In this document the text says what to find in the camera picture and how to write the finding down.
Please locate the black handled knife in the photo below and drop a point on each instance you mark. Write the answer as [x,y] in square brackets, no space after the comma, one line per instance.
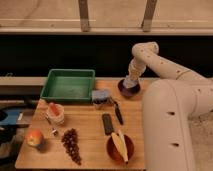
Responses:
[117,111]

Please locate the light towel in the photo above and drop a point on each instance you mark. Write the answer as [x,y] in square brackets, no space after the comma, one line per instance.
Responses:
[128,83]

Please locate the bunch of dark grapes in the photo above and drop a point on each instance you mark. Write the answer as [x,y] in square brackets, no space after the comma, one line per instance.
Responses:
[70,143]

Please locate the black rectangular bar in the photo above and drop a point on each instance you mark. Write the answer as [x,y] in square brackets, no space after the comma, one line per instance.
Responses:
[107,122]

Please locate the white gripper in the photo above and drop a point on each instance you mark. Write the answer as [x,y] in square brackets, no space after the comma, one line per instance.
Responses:
[136,69]

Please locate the left metal window post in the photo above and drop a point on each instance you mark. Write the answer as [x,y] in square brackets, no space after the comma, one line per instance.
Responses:
[84,15]

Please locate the small metal utensil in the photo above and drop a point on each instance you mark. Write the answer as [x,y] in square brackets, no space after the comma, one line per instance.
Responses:
[53,130]

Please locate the red yellow apple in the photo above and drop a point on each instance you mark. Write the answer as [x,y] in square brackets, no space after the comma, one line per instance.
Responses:
[34,138]

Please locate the purple bowl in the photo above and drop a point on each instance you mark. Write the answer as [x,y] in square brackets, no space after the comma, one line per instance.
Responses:
[128,92]

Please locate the blue object at left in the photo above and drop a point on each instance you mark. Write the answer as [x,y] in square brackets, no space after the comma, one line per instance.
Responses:
[10,117]

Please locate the metal window post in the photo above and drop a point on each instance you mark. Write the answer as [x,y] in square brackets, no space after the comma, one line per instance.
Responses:
[148,15]
[84,15]

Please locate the right metal window post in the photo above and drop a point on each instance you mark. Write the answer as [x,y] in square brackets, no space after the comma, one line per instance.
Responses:
[148,15]

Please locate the clear cup with carrot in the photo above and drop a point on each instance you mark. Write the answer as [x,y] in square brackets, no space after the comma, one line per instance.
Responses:
[55,113]

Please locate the green plastic tray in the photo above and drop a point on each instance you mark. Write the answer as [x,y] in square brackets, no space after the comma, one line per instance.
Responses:
[69,85]

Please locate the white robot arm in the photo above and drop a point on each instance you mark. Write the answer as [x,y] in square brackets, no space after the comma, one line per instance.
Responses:
[166,105]

